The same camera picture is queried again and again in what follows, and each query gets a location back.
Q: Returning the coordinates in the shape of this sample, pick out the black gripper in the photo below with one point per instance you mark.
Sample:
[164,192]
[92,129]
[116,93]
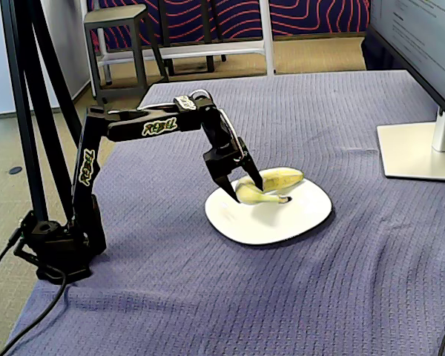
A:
[219,163]

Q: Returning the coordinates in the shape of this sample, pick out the yellow banana with sticker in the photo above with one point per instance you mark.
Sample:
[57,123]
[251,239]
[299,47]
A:
[282,178]

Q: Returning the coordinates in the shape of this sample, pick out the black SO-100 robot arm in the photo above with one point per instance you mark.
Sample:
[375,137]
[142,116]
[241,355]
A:
[92,141]

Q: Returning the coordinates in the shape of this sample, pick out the white rounded square plate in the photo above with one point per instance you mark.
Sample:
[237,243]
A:
[282,222]

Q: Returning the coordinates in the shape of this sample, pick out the purple-grey woven tablecloth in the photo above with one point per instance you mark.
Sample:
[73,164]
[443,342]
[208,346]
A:
[282,296]

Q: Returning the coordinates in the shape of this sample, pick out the black metal furniture legs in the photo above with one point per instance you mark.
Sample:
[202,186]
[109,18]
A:
[208,55]

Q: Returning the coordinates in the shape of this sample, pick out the silver monitor stand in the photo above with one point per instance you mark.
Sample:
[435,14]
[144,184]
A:
[408,148]

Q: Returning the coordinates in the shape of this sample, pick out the blue panel with red lines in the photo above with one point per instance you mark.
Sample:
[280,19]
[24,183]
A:
[311,15]

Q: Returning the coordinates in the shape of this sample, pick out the grey metal stool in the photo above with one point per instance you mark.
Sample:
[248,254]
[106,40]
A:
[115,15]

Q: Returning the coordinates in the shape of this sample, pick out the black round floor cap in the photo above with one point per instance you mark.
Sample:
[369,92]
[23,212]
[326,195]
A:
[15,170]

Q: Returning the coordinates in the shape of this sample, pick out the black tripod stand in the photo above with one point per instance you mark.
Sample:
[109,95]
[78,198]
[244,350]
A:
[24,111]

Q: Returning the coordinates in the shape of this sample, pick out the computer monitor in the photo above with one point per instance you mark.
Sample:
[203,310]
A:
[419,33]

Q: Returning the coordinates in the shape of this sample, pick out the white metal table frame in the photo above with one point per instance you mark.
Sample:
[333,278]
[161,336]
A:
[267,37]

